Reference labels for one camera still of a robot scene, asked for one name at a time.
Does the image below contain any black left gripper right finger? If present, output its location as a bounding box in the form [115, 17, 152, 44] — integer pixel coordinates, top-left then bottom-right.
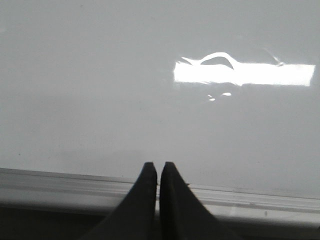
[159, 162, 240, 240]

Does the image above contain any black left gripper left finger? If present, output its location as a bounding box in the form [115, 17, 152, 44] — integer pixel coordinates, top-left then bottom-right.
[82, 162, 157, 240]

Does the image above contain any white whiteboard with aluminium frame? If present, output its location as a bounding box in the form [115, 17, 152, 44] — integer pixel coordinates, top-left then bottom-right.
[0, 0, 320, 228]

